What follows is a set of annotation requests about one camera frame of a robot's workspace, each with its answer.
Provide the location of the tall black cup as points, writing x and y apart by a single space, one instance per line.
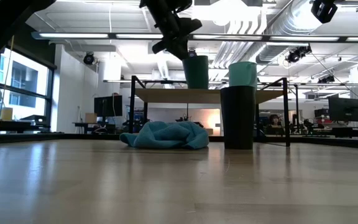
238 118

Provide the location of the small black monitor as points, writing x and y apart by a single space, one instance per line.
321 112

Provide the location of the black overhead bracket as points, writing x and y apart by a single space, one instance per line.
357 3

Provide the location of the cardboard box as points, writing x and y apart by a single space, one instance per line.
91 118

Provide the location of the dark green plastic cup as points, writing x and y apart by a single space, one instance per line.
197 74

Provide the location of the black track spotlights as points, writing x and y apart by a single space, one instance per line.
326 79
297 54

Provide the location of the silver ventilation duct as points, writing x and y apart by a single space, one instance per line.
291 18

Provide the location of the red box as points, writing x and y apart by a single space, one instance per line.
326 121

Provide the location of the wooden shelf with black frame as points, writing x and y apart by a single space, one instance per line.
179 96

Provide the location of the light teal mug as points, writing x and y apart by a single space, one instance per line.
242 74

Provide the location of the long ceiling light strip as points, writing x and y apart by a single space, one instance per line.
73 35

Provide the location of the person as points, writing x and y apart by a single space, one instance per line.
274 119

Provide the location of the black office desk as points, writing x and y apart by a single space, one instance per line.
14 126
85 125
353 129

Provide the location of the black desktop device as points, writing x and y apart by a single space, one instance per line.
34 119

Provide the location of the blue crumpled cloth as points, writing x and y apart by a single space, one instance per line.
166 137

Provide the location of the black round ceiling camera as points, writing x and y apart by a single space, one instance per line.
192 53
89 58

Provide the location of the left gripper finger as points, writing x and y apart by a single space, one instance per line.
180 49

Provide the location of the black computer monitor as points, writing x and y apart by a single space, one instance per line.
345 109
108 105

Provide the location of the yellow container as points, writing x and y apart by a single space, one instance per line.
6 114

